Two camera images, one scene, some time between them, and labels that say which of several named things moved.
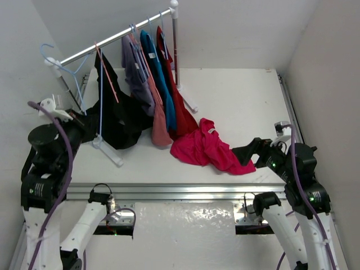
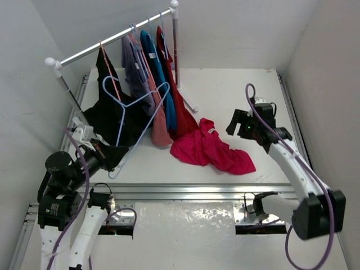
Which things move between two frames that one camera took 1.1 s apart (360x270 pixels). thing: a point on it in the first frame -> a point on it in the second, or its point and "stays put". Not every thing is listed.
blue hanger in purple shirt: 138,54 stays put
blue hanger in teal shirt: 153,40 stays put
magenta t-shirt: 203,146 stays put
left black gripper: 77,121 -> 100,155
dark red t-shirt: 185,122 stays put
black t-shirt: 116,117 stays put
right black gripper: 257,146 -> 239,117
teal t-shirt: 152,58 stays put
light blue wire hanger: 74,75 -> 124,106
